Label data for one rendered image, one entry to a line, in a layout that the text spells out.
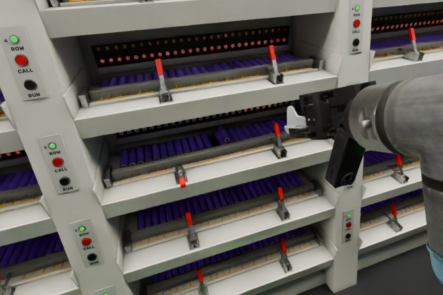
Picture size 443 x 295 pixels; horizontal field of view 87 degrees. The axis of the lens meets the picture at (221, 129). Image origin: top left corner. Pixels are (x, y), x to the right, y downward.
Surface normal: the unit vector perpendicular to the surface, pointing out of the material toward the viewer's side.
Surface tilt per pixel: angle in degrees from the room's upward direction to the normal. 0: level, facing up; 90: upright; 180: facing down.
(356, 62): 90
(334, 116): 90
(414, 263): 0
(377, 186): 17
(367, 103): 57
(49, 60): 90
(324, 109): 77
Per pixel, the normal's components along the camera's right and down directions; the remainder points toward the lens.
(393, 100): -0.89, -0.39
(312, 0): 0.29, 0.51
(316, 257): -0.04, -0.84
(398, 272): -0.12, -0.95
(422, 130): -0.93, 0.31
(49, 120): 0.26, 0.25
